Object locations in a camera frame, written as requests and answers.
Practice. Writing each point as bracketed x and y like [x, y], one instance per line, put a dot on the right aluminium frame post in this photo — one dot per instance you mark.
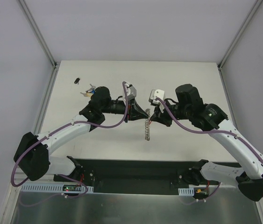
[241, 31]

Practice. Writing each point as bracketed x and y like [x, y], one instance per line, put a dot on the left white cable duct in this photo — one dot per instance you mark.
[56, 188]

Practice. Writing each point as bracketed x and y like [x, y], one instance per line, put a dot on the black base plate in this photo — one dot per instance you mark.
[135, 177]

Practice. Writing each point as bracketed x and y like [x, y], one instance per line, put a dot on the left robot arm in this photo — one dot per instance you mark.
[34, 153]

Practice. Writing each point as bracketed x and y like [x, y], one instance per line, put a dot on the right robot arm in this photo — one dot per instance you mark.
[193, 115]

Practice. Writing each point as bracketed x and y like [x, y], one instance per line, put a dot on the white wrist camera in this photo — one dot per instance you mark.
[153, 98]
[129, 91]

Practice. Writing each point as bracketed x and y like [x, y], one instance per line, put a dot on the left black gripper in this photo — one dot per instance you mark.
[129, 111]

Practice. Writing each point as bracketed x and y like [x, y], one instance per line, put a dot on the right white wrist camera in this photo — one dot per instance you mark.
[153, 98]

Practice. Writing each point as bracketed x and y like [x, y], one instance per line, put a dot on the left aluminium frame post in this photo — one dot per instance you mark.
[34, 27]

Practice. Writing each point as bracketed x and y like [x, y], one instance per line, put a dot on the yellow tag key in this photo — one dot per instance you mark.
[86, 94]

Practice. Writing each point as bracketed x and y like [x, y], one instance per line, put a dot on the aluminium frame post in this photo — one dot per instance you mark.
[34, 27]
[241, 31]

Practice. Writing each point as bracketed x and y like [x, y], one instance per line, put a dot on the white cable duct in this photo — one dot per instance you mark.
[56, 188]
[186, 191]

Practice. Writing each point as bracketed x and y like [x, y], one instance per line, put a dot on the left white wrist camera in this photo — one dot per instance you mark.
[129, 91]

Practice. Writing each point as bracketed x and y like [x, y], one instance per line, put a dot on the right white cable duct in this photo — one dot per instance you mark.
[186, 191]

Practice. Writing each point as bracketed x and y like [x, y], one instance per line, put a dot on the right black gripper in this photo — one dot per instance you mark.
[164, 114]

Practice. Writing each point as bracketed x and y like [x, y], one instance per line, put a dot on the metal disc with keyrings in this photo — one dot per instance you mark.
[147, 127]

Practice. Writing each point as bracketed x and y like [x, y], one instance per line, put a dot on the blue tag key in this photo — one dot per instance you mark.
[91, 90]

